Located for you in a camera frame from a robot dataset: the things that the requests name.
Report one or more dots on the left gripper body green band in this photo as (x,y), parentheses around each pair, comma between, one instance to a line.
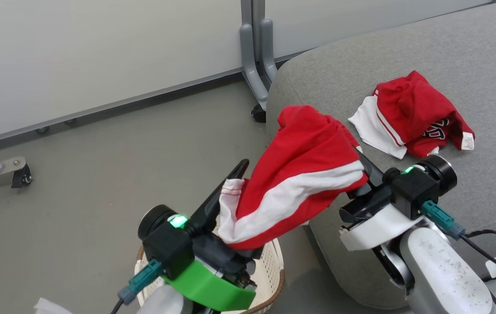
(208,288)

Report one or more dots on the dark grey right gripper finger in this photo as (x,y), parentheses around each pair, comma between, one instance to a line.
(372,172)

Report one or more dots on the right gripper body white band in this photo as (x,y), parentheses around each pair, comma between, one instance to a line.
(374,226)

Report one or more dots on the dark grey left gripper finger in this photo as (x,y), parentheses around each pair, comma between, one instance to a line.
(226,187)

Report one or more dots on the red garment with white stripe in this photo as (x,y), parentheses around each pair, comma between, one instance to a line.
(300,174)

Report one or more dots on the red jersey with dark print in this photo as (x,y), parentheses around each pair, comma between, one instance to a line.
(409,104)

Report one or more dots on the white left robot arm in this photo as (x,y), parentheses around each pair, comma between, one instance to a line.
(165,303)

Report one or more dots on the white perforated laundry basket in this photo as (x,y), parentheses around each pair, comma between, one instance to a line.
(269,270)

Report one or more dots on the small black caster wheel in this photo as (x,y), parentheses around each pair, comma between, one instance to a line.
(258,114)

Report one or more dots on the grey fabric sofa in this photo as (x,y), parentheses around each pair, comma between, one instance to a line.
(448,52)

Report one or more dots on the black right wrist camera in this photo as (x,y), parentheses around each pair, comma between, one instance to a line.
(418,187)

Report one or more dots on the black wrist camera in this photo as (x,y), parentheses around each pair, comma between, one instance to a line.
(418,187)
(169,248)

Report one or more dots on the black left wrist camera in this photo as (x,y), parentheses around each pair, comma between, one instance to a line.
(169,248)

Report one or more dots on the grey partition post with feet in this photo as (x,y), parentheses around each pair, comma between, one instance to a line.
(251,65)

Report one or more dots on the grey partition base rail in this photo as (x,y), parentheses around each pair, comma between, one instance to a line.
(99,109)

